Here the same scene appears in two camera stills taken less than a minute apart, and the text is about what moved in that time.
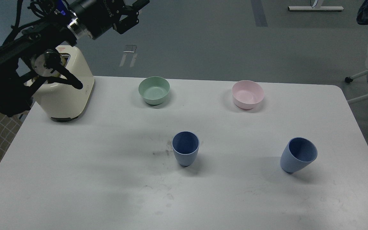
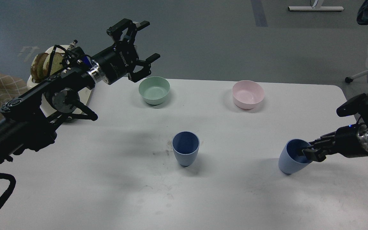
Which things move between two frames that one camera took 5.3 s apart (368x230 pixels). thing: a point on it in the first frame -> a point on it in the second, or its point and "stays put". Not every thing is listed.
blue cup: [186, 144] stays put
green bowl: [153, 89] stays put
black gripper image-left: [92, 18] -> [114, 63]
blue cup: [297, 152] stays put
